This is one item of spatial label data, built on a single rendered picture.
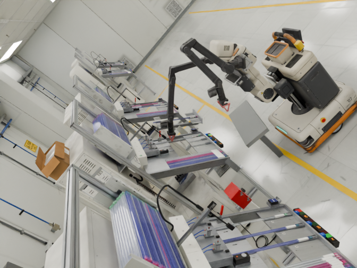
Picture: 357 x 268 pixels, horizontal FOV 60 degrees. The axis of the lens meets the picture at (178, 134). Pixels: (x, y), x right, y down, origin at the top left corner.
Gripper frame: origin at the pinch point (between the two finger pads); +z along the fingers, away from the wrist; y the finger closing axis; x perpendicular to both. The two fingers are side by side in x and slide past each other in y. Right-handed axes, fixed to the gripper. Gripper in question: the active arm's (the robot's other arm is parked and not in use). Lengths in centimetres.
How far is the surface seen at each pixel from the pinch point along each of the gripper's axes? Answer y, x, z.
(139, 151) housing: 27.7, -37.2, -7.0
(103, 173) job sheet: 60, -70, -8
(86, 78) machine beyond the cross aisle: -440, -70, 2
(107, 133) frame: 49, -63, -36
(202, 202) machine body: 60, 7, 38
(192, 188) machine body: 34, 7, 38
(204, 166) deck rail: 60, 11, 3
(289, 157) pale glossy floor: 36, 111, 26
